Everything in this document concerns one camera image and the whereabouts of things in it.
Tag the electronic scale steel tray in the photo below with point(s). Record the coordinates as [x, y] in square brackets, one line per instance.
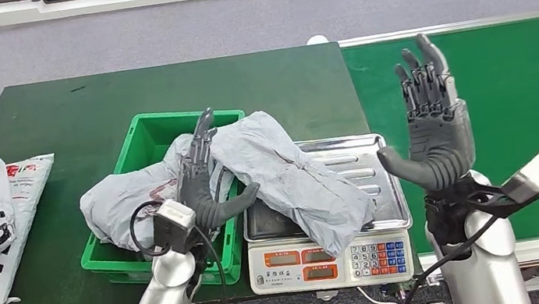
[286, 276]

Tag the white round cap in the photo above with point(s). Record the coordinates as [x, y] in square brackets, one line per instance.
[317, 39]

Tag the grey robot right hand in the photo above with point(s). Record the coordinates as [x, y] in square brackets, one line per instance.
[440, 144]

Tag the green plastic crate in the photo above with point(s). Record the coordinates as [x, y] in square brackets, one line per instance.
[152, 130]

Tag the aluminium conveyor frame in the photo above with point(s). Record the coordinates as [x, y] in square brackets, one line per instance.
[492, 21]

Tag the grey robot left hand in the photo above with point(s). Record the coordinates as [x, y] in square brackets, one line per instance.
[197, 197]

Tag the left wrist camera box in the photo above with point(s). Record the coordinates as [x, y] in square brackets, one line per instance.
[174, 218]

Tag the green conveyor belt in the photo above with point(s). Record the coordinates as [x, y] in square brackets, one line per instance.
[526, 85]

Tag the grey mailer bag dark-red print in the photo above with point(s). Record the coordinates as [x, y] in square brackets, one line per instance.
[119, 202]

